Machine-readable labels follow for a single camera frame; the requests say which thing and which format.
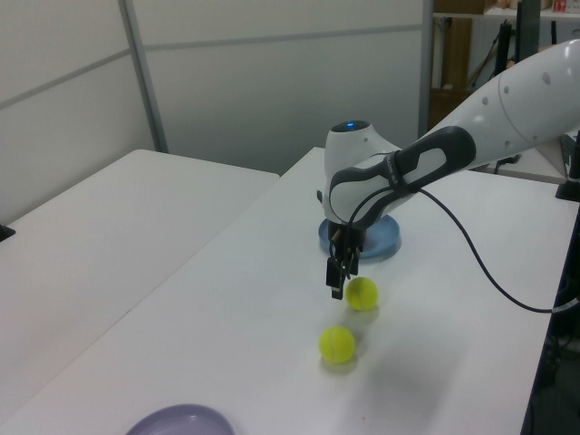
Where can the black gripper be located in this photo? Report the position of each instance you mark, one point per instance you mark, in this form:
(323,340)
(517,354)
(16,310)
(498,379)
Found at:
(355,238)

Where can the yellow tennis ball black print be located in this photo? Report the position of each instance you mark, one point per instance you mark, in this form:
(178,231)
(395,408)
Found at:
(336,344)

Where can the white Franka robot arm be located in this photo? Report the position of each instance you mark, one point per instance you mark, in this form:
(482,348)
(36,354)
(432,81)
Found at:
(498,104)

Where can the blue plate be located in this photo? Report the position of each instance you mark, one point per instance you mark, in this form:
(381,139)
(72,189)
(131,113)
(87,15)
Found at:
(385,235)

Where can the brown cardboard box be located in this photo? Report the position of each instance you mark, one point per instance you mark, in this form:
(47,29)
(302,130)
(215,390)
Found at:
(446,109)

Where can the white background desk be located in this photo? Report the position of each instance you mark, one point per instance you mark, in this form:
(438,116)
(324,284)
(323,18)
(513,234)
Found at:
(539,167)

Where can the purple plate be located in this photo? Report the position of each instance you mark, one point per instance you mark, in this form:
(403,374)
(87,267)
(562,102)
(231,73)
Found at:
(181,423)

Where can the wooden board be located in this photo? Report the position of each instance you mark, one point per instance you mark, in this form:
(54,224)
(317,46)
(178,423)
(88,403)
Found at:
(455,54)

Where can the black tripod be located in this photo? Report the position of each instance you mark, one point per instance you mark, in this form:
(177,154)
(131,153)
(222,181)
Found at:
(504,45)

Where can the black vertical pole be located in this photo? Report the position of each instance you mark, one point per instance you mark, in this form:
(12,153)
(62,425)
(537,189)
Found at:
(528,27)

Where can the grey partition post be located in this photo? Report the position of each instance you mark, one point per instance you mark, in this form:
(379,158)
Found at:
(428,68)
(145,77)

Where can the dark table side frame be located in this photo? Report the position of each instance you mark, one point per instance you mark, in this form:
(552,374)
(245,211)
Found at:
(570,276)

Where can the small black bracket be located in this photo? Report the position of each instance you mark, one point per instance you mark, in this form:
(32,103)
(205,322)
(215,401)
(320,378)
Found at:
(5,233)

